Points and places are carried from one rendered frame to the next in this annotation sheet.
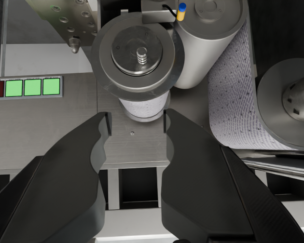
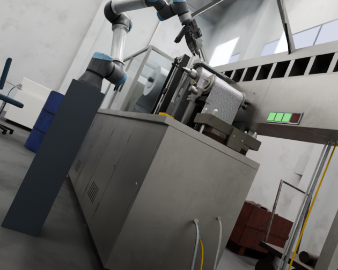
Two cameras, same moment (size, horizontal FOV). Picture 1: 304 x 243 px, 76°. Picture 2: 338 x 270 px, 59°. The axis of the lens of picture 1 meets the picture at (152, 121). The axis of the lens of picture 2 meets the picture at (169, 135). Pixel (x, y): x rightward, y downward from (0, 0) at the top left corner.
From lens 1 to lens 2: 1.93 m
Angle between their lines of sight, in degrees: 68
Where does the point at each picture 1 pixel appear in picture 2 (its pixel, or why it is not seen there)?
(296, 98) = (195, 73)
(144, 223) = (268, 58)
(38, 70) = not seen: outside the picture
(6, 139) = (301, 91)
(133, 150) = (257, 86)
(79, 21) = not seen: hidden behind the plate
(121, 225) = (275, 57)
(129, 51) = (207, 82)
